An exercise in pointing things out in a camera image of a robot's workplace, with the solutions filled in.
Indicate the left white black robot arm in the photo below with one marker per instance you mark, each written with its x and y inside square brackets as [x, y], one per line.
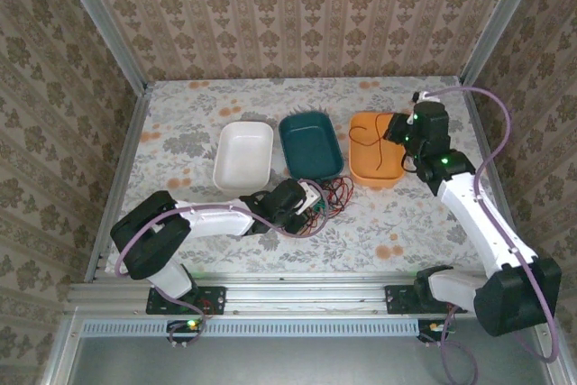
[212, 222]

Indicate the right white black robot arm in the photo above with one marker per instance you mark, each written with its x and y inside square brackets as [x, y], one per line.
[478, 222]

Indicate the orange plastic tray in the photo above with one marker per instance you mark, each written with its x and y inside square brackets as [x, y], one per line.
[363, 168]

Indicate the floral tablecloth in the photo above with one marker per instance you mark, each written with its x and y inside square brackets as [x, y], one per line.
[360, 231]

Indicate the white plastic tray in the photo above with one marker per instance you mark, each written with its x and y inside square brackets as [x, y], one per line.
[243, 155]

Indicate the teal plastic tray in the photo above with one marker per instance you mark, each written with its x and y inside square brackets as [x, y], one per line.
[311, 146]

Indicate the aluminium table beam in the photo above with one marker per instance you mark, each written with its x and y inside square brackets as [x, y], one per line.
[293, 295]

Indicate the grey metal panel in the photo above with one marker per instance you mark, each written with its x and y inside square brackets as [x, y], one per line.
[293, 362]

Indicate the small black controller board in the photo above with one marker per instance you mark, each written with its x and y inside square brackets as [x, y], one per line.
[433, 327]
[185, 325]

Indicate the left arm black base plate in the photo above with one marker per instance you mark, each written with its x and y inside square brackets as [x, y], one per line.
[215, 300]

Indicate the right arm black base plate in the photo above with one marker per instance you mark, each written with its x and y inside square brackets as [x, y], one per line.
[396, 300]

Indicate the aluminium frame post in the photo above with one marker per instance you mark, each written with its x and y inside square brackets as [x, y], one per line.
[106, 24]
[501, 20]

